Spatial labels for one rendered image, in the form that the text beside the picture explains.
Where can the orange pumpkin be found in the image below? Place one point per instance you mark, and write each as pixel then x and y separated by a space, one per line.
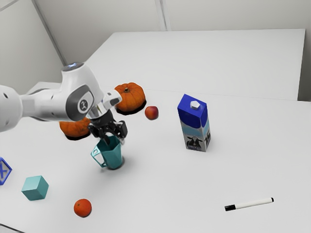
pixel 130 97
pixel 74 128

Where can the blue milk carton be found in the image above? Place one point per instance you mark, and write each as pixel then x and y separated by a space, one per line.
pixel 194 123

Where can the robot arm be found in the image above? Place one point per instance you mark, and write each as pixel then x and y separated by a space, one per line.
pixel 48 102

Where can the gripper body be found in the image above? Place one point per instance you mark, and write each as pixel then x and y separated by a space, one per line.
pixel 108 126

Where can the white marker pen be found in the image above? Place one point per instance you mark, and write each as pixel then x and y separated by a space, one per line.
pixel 249 204

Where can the teal cube block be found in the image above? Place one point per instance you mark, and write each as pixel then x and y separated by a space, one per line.
pixel 35 188

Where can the blue and white block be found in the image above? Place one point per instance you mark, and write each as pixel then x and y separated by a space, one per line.
pixel 3 171

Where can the orange fruit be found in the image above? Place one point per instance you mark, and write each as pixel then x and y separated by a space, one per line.
pixel 82 208

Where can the red apple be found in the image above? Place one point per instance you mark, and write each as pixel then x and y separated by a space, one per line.
pixel 151 112

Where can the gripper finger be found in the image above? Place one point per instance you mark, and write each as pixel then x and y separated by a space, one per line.
pixel 106 140
pixel 121 140

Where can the teal faceted mug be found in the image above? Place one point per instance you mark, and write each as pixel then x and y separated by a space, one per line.
pixel 110 154

